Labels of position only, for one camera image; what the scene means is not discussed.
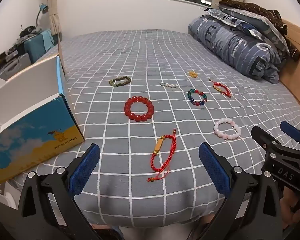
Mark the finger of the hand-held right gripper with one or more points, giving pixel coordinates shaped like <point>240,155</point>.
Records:
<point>291,130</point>
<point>265,138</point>

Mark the teal suitcase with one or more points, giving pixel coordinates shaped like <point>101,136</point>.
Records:
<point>37,47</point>

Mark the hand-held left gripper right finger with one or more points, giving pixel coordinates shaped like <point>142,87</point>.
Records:
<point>212,170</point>

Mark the grey checked bed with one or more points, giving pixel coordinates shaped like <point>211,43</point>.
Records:
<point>150,55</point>

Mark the folded blue-grey quilt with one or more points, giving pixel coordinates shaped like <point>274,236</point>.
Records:
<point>235,45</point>

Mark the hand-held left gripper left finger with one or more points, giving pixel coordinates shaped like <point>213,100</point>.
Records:
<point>85,170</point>

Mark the patterned grey pillow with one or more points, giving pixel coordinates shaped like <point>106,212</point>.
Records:
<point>265,27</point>

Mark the person's right hand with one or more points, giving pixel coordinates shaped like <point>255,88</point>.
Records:
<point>293,210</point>

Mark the wooden headboard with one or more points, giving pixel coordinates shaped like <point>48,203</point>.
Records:
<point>297,80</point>

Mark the white plastic furniture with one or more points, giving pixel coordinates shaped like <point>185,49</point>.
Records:
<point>0,195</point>

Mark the printed cardboard box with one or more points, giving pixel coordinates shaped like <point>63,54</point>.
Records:
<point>40,135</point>

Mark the stacked pillows and brown blanket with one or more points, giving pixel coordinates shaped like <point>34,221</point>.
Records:
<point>252,8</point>

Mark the blue desk lamp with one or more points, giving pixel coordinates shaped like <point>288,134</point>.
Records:
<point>43,8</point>

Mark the dark bag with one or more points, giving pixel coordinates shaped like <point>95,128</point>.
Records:
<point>27,31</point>

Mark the grey storage box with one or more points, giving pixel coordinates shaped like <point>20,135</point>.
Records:
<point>15,66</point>

